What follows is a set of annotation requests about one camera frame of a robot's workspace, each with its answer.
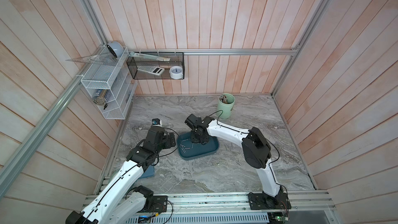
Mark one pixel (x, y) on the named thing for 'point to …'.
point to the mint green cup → (227, 108)
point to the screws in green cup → (223, 98)
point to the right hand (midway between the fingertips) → (195, 139)
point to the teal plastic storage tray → (188, 151)
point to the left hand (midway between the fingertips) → (166, 138)
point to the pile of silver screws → (186, 148)
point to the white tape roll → (176, 72)
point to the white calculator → (154, 70)
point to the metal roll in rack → (100, 100)
